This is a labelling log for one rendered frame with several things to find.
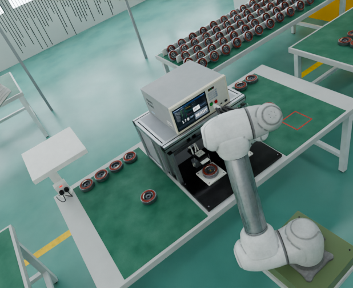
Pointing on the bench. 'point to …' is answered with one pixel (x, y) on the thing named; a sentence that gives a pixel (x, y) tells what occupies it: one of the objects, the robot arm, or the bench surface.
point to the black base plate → (260, 156)
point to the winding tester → (184, 92)
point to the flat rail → (187, 144)
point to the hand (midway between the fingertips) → (217, 107)
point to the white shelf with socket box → (54, 159)
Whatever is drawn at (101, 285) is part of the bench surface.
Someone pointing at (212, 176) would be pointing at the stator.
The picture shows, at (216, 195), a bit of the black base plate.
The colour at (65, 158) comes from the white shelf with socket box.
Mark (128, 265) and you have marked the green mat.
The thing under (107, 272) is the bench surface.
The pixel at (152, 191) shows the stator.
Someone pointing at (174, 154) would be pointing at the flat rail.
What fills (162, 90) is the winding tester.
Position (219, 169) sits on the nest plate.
